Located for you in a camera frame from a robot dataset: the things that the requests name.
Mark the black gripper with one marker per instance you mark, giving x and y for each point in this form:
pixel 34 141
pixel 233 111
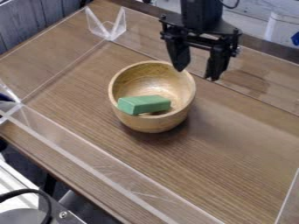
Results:
pixel 219 38

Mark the brown wooden bowl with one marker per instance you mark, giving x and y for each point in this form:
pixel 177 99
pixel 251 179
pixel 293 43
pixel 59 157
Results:
pixel 154 78

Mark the green rectangular block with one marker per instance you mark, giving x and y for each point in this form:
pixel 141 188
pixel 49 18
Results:
pixel 135 105

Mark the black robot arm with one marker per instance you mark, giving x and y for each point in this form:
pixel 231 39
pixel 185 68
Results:
pixel 198 27

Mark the white container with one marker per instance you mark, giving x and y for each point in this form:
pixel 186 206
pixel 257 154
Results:
pixel 282 30

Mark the clear acrylic enclosure wall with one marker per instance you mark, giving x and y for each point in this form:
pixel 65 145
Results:
pixel 225 168

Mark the grey metal bracket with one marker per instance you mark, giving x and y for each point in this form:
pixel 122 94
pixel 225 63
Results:
pixel 61 214

